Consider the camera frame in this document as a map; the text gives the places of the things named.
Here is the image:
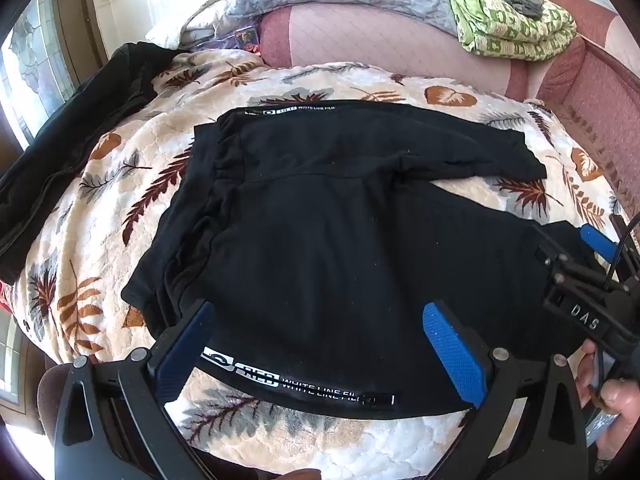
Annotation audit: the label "leaf print fleece blanket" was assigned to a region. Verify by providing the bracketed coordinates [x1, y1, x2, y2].
[10, 50, 631, 476]

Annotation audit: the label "black jacket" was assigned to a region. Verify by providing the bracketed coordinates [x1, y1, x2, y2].
[0, 41, 188, 286]

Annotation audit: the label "white crumpled cloth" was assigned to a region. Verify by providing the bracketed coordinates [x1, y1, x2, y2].
[145, 0, 261, 51]

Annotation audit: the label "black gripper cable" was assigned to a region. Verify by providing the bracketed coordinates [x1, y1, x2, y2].
[607, 212, 640, 286]

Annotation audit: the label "person's right hand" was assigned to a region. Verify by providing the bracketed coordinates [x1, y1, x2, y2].
[575, 342, 640, 461]

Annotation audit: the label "stained glass window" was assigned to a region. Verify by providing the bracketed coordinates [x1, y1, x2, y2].
[0, 0, 81, 151]

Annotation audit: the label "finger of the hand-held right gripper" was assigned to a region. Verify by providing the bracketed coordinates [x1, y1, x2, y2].
[532, 240, 593, 281]
[580, 224, 628, 281]

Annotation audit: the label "pink upholstered sofa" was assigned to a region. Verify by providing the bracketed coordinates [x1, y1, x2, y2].
[257, 0, 640, 211]

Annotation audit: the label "colourful packets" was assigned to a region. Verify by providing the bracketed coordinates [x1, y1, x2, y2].
[200, 30, 263, 56]

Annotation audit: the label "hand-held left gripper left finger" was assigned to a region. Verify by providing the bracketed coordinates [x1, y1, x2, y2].
[54, 299, 217, 480]

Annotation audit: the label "black pants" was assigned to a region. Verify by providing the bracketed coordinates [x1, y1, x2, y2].
[121, 100, 601, 418]

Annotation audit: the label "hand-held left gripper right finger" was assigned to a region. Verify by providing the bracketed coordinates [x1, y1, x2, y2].
[421, 300, 586, 480]

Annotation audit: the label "green patterned folded blanket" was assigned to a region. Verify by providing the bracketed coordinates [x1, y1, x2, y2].
[420, 0, 578, 61]

